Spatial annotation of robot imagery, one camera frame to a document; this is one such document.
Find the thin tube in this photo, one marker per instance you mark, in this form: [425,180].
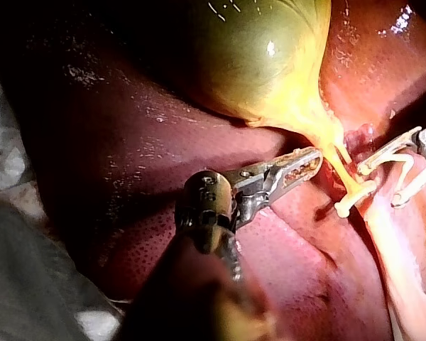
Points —
[343,152]
[342,171]

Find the right arm instrument jaw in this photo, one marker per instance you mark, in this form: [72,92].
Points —
[390,149]
[420,186]

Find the dark red liver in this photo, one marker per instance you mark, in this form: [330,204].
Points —
[163,142]

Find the white clip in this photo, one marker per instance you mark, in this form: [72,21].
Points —
[355,199]
[406,167]

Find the left arm instrument jaw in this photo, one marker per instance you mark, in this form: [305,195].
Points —
[298,159]

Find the white cloth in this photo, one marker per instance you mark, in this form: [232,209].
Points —
[1,160]

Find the grey cloth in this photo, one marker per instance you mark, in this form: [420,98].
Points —
[32,277]

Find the pale fatty tissue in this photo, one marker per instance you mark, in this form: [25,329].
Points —
[401,270]

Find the left arm instrument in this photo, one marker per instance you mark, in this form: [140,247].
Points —
[207,202]

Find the gallbladder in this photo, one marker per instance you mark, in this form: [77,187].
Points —
[255,60]

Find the dark left arm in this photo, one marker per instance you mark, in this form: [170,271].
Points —
[195,302]

